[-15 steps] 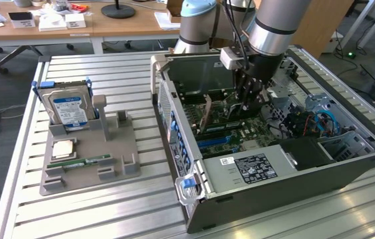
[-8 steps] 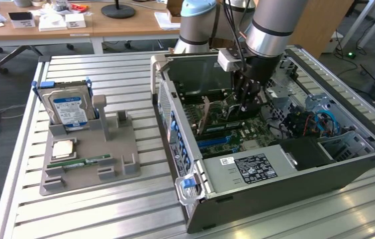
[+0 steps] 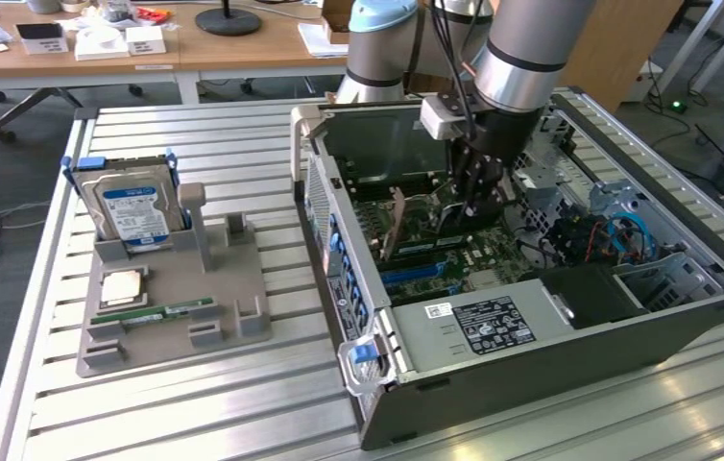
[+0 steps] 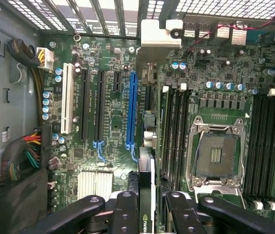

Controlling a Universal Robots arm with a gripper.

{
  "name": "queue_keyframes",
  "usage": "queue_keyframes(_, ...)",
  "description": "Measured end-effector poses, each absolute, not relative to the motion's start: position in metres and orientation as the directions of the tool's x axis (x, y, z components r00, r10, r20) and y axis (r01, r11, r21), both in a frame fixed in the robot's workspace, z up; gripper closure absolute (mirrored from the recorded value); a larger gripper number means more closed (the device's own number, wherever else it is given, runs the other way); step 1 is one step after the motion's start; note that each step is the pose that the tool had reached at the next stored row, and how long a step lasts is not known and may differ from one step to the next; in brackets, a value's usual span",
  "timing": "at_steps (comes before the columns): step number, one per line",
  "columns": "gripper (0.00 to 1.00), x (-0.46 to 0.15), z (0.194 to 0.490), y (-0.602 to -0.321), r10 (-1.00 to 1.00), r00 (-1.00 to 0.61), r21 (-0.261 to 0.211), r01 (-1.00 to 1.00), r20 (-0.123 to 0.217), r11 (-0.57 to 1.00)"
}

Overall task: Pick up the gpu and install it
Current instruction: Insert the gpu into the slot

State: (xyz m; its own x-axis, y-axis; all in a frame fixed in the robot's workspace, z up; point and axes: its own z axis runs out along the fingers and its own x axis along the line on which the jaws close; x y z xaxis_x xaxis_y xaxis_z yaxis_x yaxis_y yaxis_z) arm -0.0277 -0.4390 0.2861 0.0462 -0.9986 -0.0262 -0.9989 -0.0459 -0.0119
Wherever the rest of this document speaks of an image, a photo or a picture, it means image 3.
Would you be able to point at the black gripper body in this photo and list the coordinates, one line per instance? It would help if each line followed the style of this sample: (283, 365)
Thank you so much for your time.
(505, 134)

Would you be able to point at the black graphics card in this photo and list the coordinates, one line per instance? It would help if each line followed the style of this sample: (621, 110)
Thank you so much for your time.
(393, 225)

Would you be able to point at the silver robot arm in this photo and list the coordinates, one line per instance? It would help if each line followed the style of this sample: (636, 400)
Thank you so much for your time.
(521, 72)

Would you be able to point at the perforated metal disk bay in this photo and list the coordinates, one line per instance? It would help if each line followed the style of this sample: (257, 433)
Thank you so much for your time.
(553, 192)

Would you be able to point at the CPU socket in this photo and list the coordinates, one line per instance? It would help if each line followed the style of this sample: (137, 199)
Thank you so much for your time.
(421, 211)

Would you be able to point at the RAM stick with white label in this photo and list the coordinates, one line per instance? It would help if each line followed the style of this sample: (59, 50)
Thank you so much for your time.
(437, 245)

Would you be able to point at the green motherboard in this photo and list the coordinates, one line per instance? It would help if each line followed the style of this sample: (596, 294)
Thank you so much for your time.
(483, 259)

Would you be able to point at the silver chipset heatsink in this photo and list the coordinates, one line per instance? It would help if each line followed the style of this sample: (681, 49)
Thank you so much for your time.
(485, 280)

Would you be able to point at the blue expansion slot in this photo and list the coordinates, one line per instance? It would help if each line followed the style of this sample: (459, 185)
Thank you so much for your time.
(412, 276)

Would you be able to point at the blue card retention clip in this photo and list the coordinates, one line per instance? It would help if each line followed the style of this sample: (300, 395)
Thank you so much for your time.
(364, 306)
(357, 287)
(340, 246)
(347, 265)

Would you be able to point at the wooden cabinet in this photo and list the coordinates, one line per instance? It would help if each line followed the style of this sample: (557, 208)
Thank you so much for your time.
(624, 48)

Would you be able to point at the device with green light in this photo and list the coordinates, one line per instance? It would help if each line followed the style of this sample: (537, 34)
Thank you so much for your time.
(677, 104)

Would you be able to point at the slanted metal disk bay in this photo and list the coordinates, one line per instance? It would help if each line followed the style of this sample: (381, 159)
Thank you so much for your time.
(675, 278)

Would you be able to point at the white paper stack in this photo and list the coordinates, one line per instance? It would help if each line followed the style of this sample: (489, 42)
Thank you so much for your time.
(319, 43)

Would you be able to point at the grey power supply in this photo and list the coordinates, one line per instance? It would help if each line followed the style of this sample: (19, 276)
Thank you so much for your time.
(425, 346)

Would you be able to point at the brown cardboard box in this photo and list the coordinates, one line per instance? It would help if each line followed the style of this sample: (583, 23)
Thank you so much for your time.
(336, 14)

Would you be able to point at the blue case release latch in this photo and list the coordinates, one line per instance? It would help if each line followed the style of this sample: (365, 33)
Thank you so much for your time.
(363, 356)

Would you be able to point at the black open PC case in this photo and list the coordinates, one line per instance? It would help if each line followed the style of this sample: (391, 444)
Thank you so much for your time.
(528, 384)

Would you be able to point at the black lamp base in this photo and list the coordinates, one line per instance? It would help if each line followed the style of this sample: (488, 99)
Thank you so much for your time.
(227, 24)

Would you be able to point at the grey parts rack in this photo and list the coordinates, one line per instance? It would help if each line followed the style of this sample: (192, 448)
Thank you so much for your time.
(175, 288)

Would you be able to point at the hard disk with blue label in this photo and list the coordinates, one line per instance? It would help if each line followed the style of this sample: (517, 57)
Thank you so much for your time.
(133, 211)

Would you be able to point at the green RAM stick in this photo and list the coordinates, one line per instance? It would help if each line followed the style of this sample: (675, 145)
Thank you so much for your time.
(143, 314)

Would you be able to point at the small plain white box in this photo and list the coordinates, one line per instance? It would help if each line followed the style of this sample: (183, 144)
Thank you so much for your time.
(143, 45)

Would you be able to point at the silver CPU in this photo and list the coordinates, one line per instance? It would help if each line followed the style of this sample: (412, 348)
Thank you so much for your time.
(121, 288)

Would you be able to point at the red packet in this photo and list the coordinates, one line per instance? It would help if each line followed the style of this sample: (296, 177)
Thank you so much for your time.
(153, 16)

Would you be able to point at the blue disk carrier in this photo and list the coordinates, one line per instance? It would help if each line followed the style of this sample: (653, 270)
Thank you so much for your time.
(88, 163)

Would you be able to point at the white box with round recess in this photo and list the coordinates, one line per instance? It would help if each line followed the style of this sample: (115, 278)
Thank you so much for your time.
(101, 48)

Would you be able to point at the dark pouch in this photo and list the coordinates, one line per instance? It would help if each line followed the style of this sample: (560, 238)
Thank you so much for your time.
(116, 10)

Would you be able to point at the chair base with casters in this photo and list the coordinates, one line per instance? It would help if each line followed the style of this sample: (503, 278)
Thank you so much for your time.
(28, 103)

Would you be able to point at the beige tape roll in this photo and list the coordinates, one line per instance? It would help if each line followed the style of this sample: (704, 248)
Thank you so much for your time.
(73, 6)

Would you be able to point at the white box with black top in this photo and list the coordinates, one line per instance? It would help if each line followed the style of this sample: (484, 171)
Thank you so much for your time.
(41, 45)

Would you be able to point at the wooden desk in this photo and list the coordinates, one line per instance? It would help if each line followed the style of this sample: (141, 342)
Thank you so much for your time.
(15, 65)

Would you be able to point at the grey cup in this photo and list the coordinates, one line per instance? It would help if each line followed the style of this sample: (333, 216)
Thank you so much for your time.
(44, 6)

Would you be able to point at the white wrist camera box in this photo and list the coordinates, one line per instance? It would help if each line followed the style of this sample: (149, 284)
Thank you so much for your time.
(437, 120)

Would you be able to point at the white wall device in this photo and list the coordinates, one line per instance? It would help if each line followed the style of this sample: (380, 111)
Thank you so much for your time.
(647, 84)

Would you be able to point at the white desk frame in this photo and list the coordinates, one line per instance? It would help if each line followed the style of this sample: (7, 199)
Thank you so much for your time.
(688, 45)

